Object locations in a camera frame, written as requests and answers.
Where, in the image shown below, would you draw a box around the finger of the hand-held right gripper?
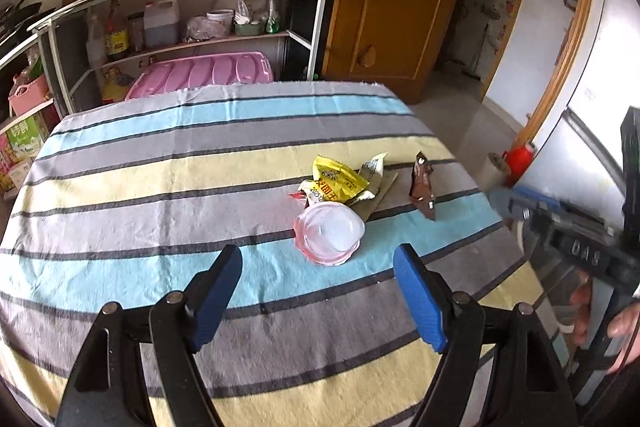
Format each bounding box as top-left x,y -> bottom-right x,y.
487,188 -> 557,234
515,188 -> 623,230

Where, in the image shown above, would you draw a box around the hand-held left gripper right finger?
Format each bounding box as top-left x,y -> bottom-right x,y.
392,244 -> 577,427

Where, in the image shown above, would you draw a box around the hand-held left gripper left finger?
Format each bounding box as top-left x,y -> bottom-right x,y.
55,244 -> 245,427

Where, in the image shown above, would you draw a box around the person's right hand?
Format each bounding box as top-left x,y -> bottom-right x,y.
570,272 -> 640,376

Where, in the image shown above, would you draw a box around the red plastic jug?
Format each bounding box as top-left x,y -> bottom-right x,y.
501,142 -> 536,186

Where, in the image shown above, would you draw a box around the brown chocolate wrapper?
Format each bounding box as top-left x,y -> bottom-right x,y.
408,151 -> 437,222

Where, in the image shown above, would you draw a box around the brown cardboard piece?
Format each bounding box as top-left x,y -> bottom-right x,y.
350,169 -> 400,224

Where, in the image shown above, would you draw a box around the striped tablecloth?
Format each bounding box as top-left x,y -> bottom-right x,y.
0,82 -> 562,427

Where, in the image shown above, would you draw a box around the small red white wrapper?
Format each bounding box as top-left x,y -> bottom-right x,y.
288,179 -> 321,210

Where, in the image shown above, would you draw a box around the white torn wrapper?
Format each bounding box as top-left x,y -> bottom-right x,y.
357,152 -> 389,188

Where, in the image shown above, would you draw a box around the yellow snack packet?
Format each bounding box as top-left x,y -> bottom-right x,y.
312,155 -> 374,206

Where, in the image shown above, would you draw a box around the pink storage box lid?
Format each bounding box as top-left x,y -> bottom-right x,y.
125,52 -> 275,101

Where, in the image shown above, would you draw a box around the yellow cooking oil bottle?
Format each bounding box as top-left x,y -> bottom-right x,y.
101,67 -> 135,104

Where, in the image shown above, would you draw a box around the wooden door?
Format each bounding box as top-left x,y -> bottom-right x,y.
322,0 -> 477,106

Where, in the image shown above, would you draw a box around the green carton box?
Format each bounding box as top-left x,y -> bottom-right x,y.
0,112 -> 51,194

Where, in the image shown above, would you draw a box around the clear plastic bag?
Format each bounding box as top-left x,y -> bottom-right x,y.
182,16 -> 221,43

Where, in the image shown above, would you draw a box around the white plastic tub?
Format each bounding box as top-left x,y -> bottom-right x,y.
206,9 -> 235,36

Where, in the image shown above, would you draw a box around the pink plastic basket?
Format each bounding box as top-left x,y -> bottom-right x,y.
7,74 -> 51,118

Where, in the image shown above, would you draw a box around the yellow label sauce bottle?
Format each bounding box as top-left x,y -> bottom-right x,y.
104,2 -> 130,60

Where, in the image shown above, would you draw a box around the brown glass jar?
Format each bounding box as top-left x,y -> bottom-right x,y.
127,12 -> 146,53

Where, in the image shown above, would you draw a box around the white oil jug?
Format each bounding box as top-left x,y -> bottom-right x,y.
144,0 -> 181,48

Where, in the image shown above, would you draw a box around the clear plastic bottle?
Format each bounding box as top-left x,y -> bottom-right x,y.
85,12 -> 108,68

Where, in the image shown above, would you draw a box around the black pans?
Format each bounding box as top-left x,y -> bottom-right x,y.
0,0 -> 59,54

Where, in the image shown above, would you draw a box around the wooden door frame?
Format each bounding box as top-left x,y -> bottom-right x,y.
515,0 -> 599,148

